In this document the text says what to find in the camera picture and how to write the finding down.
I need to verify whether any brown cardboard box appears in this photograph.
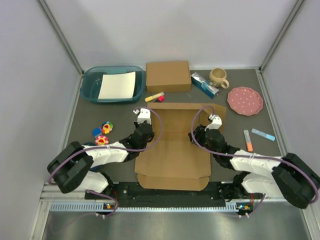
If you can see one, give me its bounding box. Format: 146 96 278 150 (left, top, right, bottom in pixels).
134 102 227 191
146 60 192 93

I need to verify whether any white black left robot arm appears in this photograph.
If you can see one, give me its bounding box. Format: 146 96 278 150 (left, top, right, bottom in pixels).
47 119 155 199

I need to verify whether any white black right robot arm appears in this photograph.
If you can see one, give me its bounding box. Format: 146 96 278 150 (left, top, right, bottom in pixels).
188 124 320 209

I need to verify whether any closed brown cardboard box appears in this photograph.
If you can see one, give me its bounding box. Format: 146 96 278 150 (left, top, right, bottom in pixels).
146 60 192 93

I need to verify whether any green yellow plush flower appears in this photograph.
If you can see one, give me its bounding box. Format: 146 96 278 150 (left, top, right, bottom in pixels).
100 121 114 135

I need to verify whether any orange grey marker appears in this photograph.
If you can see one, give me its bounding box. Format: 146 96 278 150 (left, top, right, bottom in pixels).
243 129 253 152

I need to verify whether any yellow highlighter pen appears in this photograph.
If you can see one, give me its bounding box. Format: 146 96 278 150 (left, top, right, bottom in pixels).
144 92 164 103

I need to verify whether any black pink highlighter pen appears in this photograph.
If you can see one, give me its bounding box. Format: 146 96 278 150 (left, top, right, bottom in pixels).
154 96 165 103

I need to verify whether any pink plush flower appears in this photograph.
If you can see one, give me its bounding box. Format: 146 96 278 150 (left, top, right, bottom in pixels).
95 135 109 146

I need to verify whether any pink dotted plate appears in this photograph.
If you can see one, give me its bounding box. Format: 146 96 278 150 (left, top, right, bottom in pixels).
227 86 264 117

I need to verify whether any white paper sheet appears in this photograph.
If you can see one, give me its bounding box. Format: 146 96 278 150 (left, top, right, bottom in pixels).
97 71 136 100

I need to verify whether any blue toothbrush package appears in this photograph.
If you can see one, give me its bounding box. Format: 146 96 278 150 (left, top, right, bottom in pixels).
190 72 219 99

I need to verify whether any light blue marker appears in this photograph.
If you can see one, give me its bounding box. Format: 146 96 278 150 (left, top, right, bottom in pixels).
251 128 276 142

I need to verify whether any dark blue patterned pouch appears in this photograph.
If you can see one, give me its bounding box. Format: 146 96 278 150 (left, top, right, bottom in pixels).
82 142 96 146

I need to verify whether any beige ceramic mug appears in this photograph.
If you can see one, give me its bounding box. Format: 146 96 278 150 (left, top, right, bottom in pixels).
209 68 230 89

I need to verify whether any teal plastic bin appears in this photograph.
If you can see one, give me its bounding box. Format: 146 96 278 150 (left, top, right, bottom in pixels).
80 65 146 104

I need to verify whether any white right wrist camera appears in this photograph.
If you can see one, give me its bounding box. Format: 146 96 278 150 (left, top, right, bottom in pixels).
204 113 223 132

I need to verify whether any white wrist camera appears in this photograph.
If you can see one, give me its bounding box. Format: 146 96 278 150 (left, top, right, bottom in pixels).
204 113 223 132
133 108 152 125

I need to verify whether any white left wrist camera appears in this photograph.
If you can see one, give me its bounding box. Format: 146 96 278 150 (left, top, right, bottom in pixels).
133 108 152 125

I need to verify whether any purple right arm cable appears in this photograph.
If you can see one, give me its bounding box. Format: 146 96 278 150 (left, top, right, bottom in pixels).
190 105 320 218

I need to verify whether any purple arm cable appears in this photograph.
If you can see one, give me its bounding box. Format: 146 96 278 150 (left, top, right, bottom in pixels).
47 106 165 221
190 105 320 218

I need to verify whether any grey slotted cable duct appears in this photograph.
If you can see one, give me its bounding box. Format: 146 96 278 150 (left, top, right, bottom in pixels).
50 202 252 213

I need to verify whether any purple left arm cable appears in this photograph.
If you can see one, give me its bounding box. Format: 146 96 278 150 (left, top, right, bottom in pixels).
47 106 165 221

